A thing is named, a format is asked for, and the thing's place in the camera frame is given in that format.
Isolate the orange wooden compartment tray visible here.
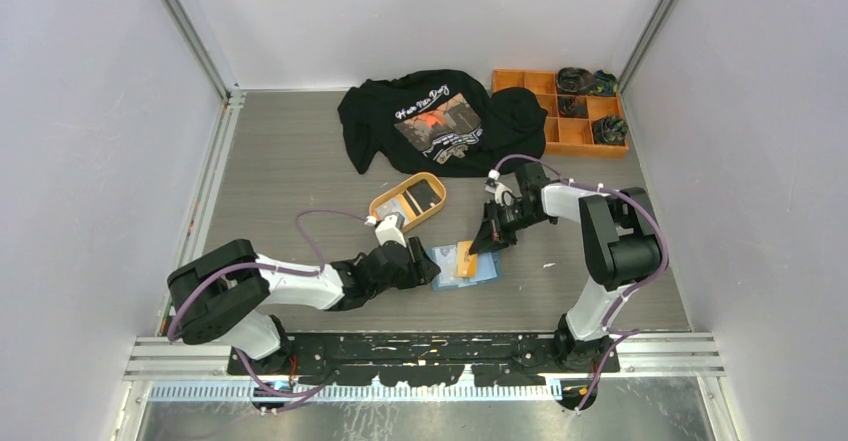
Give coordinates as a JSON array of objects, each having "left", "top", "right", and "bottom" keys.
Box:
[{"left": 491, "top": 69, "right": 629, "bottom": 159}]

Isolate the dark rolled sock top left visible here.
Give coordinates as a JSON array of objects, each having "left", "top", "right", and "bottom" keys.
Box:
[{"left": 555, "top": 67, "right": 596, "bottom": 95}]

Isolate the green rolled sock top right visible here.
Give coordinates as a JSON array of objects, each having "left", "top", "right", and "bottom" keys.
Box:
[{"left": 589, "top": 70, "right": 619, "bottom": 97}]

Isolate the dark sock middle compartment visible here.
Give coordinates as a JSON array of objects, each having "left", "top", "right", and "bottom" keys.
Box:
[{"left": 557, "top": 95, "right": 588, "bottom": 119}]

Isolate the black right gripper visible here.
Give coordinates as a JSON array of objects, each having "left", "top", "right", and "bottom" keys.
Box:
[{"left": 470, "top": 199, "right": 550, "bottom": 257}]

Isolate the blue leather card holder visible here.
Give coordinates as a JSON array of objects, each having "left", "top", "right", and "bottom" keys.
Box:
[{"left": 427, "top": 241, "right": 501, "bottom": 291}]

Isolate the green patterned sock lower right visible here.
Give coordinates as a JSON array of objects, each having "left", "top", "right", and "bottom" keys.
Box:
[{"left": 591, "top": 115, "right": 629, "bottom": 146}]

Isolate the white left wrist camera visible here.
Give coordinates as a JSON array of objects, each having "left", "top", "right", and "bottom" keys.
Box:
[{"left": 374, "top": 213, "right": 407, "bottom": 247}]

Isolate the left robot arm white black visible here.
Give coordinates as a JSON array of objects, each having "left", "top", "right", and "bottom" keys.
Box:
[{"left": 166, "top": 237, "right": 441, "bottom": 374}]

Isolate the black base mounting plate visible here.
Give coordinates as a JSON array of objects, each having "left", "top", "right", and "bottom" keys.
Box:
[{"left": 227, "top": 332, "right": 620, "bottom": 387}]

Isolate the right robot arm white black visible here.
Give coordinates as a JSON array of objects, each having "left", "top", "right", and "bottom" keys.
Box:
[{"left": 468, "top": 161, "right": 668, "bottom": 372}]

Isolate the black printed t-shirt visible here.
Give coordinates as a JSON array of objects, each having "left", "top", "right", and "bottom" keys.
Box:
[{"left": 337, "top": 69, "right": 548, "bottom": 178}]

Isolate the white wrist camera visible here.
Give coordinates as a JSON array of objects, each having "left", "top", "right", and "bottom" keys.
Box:
[
  {"left": 484, "top": 169, "right": 516, "bottom": 206},
  {"left": 374, "top": 213, "right": 407, "bottom": 247}
]

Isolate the gold orange card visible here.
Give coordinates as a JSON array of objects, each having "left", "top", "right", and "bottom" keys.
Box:
[{"left": 455, "top": 240, "right": 478, "bottom": 279}]

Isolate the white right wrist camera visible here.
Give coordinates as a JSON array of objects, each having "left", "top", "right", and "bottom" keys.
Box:
[{"left": 484, "top": 169, "right": 516, "bottom": 206}]

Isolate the yellow oval tray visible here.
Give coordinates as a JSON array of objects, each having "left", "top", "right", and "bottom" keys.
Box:
[{"left": 368, "top": 172, "right": 447, "bottom": 233}]

